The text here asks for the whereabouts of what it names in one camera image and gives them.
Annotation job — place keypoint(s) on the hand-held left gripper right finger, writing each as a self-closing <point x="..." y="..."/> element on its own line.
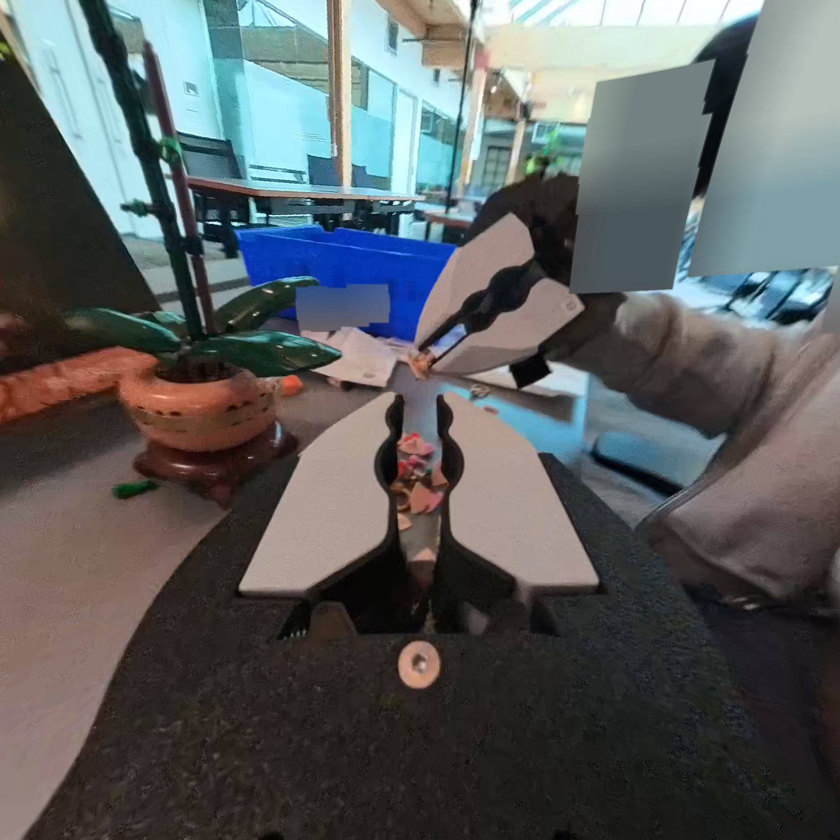
<point x="518" y="512"/>

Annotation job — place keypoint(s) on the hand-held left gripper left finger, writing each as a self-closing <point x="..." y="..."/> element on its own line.
<point x="328" y="505"/>

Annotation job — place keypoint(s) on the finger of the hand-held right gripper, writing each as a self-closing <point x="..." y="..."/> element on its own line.
<point x="518" y="328"/>
<point x="479" y="262"/>

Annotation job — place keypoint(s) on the pile of small toy bricks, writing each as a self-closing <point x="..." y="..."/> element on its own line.
<point x="420" y="472"/>

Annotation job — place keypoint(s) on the tan flower brick assembly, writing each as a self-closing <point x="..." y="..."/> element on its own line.
<point x="421" y="364"/>

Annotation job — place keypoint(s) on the person's right forearm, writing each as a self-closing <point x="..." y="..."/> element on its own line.
<point x="689" y="367"/>

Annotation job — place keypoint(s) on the long office desk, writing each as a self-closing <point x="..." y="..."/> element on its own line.
<point x="295" y="191"/>

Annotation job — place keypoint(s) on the grey desk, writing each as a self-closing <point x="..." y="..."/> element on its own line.
<point x="79" y="558"/>

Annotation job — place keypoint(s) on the blue plastic bin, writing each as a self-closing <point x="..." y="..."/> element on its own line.
<point x="367" y="262"/>

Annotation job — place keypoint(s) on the orange brick separator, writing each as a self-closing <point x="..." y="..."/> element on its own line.
<point x="292" y="384"/>

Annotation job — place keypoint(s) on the white paper bag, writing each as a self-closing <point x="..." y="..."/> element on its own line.
<point x="361" y="358"/>

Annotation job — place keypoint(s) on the toy brick potted plant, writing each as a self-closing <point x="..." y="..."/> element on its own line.
<point x="197" y="407"/>

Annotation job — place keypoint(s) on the small green brick piece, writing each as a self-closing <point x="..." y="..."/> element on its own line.
<point x="134" y="489"/>

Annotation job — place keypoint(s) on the dark orchid picture box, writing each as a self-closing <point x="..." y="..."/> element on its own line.
<point x="52" y="262"/>

